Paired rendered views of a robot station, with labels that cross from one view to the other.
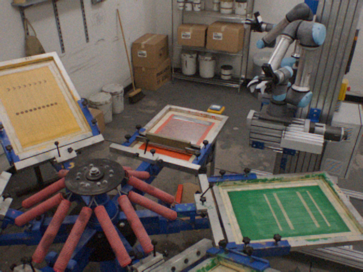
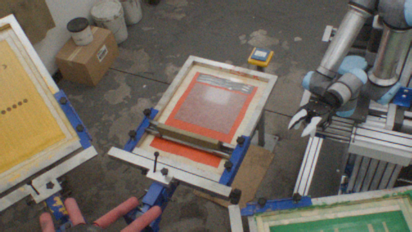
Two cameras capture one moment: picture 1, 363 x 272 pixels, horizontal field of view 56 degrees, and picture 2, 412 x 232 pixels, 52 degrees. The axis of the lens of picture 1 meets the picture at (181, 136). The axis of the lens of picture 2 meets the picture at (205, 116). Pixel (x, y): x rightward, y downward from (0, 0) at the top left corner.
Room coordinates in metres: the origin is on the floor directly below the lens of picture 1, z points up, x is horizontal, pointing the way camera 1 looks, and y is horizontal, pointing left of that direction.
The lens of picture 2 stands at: (0.79, -0.21, 2.78)
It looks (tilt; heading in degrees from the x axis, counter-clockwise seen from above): 50 degrees down; 9
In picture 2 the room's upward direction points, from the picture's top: 10 degrees counter-clockwise
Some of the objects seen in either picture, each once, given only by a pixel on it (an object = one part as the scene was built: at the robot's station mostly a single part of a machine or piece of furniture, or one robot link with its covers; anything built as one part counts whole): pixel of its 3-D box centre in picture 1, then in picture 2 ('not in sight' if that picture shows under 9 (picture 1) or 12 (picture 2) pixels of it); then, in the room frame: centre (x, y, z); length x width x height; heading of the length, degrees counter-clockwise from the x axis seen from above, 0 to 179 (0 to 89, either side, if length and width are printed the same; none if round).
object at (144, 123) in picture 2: (134, 140); (143, 131); (2.21, 0.37, 0.98); 0.30 x 0.05 x 0.07; 156
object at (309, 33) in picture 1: (304, 66); (389, 49); (2.03, -0.77, 1.63); 0.15 x 0.12 x 0.55; 45
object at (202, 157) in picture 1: (201, 156); (235, 160); (1.99, -0.14, 0.98); 0.30 x 0.05 x 0.07; 156
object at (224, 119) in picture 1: (179, 133); (206, 113); (2.32, 0.02, 0.97); 0.79 x 0.58 x 0.04; 156
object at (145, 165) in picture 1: (145, 167); (156, 191); (1.80, 0.24, 1.02); 0.17 x 0.06 x 0.05; 156
